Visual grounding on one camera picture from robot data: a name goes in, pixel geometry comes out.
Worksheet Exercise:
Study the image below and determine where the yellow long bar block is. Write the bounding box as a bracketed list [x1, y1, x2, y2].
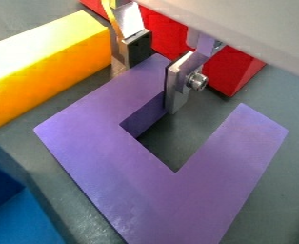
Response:
[0, 11, 111, 127]

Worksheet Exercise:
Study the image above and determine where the blue U-shaped block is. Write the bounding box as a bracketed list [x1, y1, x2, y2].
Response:
[0, 147, 65, 244]

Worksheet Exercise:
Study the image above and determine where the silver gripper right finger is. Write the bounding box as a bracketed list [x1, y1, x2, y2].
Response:
[164, 31, 222, 114]

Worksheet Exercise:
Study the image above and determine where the red board with slots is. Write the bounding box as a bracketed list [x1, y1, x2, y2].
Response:
[79, 0, 265, 97]

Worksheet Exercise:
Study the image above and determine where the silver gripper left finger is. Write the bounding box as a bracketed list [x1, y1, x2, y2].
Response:
[99, 0, 151, 68]

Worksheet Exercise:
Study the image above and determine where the purple U-shaped block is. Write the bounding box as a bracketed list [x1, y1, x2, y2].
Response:
[33, 52, 289, 244]

